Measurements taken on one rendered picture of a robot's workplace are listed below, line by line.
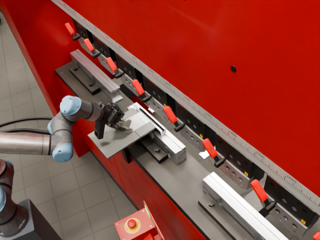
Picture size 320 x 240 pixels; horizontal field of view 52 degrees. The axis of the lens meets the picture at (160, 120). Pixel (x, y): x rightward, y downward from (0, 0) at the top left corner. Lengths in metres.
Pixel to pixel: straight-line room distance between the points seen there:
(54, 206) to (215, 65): 2.00
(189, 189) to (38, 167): 1.70
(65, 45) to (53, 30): 0.13
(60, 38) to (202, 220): 1.38
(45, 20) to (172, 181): 1.20
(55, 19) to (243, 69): 1.50
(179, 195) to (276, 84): 0.83
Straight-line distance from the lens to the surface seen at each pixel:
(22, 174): 2.92
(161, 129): 1.51
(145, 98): 1.26
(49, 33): 2.12
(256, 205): 1.43
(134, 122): 1.55
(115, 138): 1.50
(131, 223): 1.48
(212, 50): 0.84
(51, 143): 1.25
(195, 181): 1.47
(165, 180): 1.48
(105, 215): 2.46
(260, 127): 0.85
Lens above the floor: 2.13
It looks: 47 degrees down
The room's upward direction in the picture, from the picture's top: 9 degrees counter-clockwise
